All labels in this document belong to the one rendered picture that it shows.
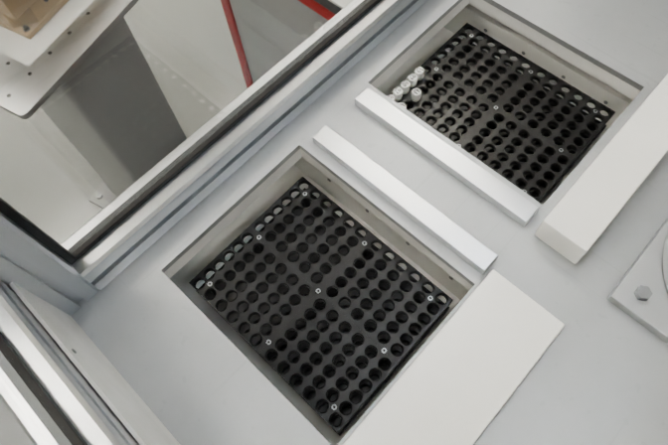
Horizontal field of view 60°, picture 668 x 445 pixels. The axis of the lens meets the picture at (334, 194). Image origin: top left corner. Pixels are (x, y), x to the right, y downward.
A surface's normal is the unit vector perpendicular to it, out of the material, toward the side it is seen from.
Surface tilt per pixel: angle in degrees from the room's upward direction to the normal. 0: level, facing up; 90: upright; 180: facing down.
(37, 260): 90
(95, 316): 0
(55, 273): 90
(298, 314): 0
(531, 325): 0
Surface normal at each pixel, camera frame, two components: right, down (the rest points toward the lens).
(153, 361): -0.06, -0.46
